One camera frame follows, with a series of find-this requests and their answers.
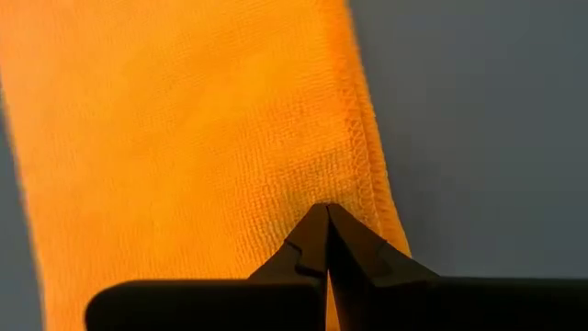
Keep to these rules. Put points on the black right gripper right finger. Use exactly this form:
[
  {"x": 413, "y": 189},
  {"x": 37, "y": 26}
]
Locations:
[{"x": 413, "y": 308}]

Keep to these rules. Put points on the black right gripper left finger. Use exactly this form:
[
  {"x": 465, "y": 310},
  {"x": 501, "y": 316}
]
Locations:
[{"x": 229, "y": 308}]

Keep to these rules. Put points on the yellow microfibre towel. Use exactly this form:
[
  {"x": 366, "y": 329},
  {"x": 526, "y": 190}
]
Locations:
[{"x": 184, "y": 138}]

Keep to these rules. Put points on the blue-grey table mat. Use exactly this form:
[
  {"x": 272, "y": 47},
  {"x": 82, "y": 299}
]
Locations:
[{"x": 482, "y": 138}]

